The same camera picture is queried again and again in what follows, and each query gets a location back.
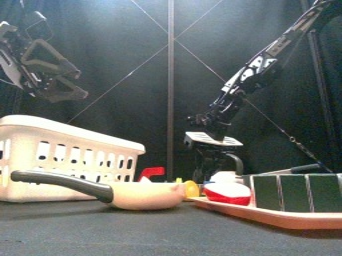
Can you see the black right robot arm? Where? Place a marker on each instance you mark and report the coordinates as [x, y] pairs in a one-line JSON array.
[[258, 70]]

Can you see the yellow round toy piece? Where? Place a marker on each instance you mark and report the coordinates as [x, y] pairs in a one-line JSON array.
[[191, 189]]

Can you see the red and white container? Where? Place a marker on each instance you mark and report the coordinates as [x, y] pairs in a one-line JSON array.
[[228, 194]]

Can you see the red plastic toy piece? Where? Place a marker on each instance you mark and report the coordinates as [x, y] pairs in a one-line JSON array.
[[153, 172]]

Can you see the dark green block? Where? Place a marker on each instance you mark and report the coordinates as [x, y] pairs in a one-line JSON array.
[[294, 193], [266, 193]]

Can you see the white plastic laundry basket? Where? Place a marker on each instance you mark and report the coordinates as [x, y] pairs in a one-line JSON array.
[[67, 156]]

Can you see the light wooden tray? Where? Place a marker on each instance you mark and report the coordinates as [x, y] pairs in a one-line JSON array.
[[268, 216]]

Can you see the right wrist camera white plate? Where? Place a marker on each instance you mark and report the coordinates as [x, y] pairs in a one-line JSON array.
[[213, 139]]

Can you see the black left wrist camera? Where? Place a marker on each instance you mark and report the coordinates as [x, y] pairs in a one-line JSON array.
[[38, 26]]

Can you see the grey vertical frame pole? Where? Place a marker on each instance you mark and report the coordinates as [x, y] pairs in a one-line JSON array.
[[170, 66]]

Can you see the dark side frame post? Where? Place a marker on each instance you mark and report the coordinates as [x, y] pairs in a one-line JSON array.
[[321, 100]]

